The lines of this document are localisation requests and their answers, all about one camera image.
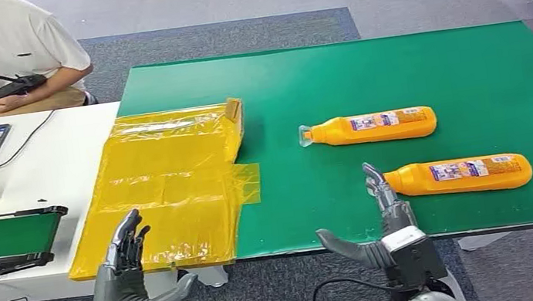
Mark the yellow taped cardboard sheet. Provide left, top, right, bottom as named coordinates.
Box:
left=48, top=95, right=272, bottom=286

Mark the person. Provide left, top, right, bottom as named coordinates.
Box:
left=0, top=0, right=100, bottom=119

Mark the white table foot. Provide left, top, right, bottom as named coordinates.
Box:
left=456, top=231, right=508, bottom=254
left=178, top=262, right=231, bottom=293

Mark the black remote controller with antennas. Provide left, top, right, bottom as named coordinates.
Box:
left=0, top=57, right=50, bottom=100

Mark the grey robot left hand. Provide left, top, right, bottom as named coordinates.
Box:
left=81, top=202, right=203, bottom=301

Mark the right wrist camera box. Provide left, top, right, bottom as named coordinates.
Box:
left=379, top=221, right=451, bottom=292

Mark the green belt conveyor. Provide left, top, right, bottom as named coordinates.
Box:
left=0, top=203, right=77, bottom=279

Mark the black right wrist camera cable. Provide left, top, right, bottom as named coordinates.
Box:
left=309, top=269, right=406, bottom=301

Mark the orange bottle with blue label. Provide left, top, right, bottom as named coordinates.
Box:
left=383, top=147, right=533, bottom=206
left=295, top=103, right=440, bottom=154

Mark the green table mat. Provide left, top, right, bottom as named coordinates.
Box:
left=110, top=14, right=533, bottom=279

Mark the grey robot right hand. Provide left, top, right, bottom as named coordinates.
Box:
left=307, top=157, right=424, bottom=278

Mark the person's left hand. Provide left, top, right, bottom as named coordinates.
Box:
left=0, top=91, right=32, bottom=115

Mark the black laptop cable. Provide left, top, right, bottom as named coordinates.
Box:
left=0, top=109, right=63, bottom=169

